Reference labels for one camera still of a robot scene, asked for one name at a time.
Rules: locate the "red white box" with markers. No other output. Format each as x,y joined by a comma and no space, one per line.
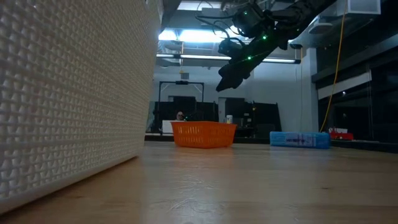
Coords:
342,135

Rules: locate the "orange plastic basket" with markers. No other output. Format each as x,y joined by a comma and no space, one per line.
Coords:
202,135

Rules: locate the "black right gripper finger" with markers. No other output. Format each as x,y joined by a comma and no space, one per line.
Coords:
231,82
230,70

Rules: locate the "ceiling light panel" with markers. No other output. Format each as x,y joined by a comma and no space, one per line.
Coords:
192,35

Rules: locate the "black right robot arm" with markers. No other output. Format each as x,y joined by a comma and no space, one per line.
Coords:
298,15

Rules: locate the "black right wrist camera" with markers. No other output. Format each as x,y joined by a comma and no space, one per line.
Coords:
231,47

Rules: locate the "person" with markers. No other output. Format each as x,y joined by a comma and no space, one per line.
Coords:
179,116

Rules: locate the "ceiling light strip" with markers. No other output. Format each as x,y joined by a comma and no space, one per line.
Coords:
192,57

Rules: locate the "white plastic bin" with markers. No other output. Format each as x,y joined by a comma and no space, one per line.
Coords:
77,93

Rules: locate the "black background station frame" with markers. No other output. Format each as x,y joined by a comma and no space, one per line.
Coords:
181,82

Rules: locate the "blue first aid kit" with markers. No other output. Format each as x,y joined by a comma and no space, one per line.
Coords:
300,140

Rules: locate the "black background cabinet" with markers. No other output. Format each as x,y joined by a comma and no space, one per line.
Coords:
267,119
199,110

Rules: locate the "white background box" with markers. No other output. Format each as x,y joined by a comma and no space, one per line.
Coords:
167,127

